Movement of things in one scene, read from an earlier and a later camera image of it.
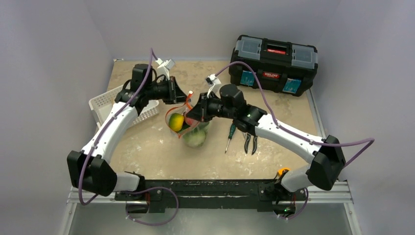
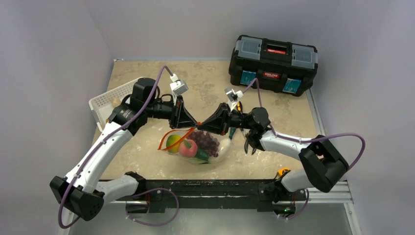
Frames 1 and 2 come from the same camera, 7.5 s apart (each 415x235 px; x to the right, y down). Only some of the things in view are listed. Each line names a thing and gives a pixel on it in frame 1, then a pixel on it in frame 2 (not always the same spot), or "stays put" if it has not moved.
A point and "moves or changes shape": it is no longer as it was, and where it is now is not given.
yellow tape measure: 281,172 stays put
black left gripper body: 158,91 → 161,110
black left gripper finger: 176,95 → 181,117
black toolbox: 284,67 stays put
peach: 190,122 moves or changes shape
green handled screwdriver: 232,129 stays put
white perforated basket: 101,105 stays put
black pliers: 255,143 stays put
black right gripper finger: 198,111 → 217,122
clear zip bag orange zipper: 181,124 moves or changes shape
